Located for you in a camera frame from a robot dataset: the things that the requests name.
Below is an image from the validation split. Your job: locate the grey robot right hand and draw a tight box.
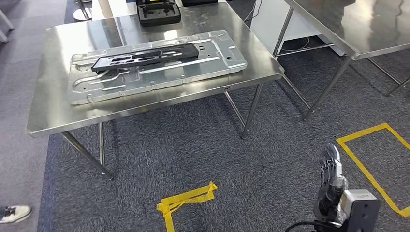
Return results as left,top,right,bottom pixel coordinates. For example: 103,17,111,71
313,143,349,223

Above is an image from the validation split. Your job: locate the black plastic plate bracket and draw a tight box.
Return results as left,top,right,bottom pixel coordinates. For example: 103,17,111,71
91,43,200,73

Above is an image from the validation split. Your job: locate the stainless steel workbench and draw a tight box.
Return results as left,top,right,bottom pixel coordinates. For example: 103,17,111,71
25,1,285,180

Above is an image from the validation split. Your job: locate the yellow floor tape strip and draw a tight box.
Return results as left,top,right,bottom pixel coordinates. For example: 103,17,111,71
156,181,219,232

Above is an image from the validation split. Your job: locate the stainless steel table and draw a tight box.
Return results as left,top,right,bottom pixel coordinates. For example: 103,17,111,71
272,0,410,122

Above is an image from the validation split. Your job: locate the white furniture panel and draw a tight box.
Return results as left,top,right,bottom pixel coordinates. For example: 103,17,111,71
249,0,337,58

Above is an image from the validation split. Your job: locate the stamped sheet metal panel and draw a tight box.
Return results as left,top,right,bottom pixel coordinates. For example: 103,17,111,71
67,30,248,106

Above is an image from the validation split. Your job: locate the black foam tray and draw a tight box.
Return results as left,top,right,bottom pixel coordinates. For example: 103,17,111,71
137,1,182,27

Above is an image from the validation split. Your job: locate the open black tool case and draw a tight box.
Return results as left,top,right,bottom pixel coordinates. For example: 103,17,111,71
136,0,177,5

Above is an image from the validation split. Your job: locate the white table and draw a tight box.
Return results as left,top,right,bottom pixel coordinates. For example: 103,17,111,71
91,0,138,21

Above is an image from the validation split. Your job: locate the person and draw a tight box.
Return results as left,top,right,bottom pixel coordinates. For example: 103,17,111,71
0,205,33,224

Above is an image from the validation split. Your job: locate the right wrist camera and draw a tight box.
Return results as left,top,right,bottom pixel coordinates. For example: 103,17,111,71
338,189,381,232

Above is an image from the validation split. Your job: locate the black cable loop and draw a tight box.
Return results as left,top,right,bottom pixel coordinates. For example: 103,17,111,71
284,221,340,232

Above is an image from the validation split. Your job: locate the chrome stanchion post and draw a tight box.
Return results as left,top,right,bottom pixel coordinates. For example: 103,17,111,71
73,0,93,21

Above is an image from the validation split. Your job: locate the white table frame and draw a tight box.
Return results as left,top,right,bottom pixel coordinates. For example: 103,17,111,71
0,9,15,44

